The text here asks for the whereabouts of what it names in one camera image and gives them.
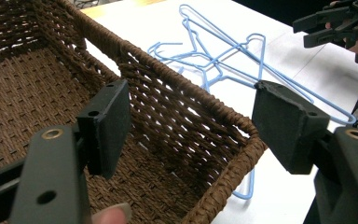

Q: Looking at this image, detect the blue wire hanger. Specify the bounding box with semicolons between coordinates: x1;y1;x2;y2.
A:
178;3;357;125
147;41;262;91
181;17;315;201

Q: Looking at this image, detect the white table cover sheet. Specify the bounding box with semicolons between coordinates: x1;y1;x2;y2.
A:
85;0;358;224

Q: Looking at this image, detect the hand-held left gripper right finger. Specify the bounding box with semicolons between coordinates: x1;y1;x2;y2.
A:
251;79;358;224

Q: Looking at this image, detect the brown woven basket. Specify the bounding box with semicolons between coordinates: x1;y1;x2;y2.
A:
0;0;267;224

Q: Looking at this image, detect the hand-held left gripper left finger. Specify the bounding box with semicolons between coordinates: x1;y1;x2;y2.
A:
9;78;132;224

